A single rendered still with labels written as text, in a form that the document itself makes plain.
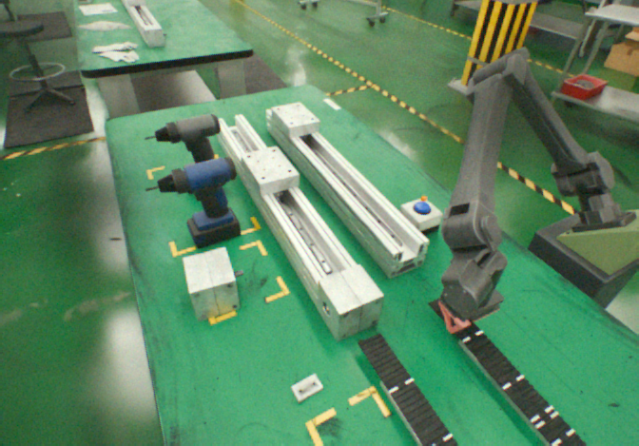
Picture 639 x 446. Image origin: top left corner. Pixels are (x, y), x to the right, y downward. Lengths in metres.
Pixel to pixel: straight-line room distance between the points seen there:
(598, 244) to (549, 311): 0.24
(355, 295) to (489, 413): 0.31
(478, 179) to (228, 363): 0.57
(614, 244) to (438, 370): 0.54
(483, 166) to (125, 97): 2.06
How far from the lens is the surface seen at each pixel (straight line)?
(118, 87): 2.43
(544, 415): 0.81
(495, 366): 0.82
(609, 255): 1.15
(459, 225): 0.67
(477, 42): 4.12
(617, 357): 1.01
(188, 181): 0.89
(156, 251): 1.03
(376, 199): 1.00
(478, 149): 0.76
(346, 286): 0.77
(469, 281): 0.65
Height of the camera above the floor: 1.47
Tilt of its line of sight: 39 degrees down
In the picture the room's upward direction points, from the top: 2 degrees clockwise
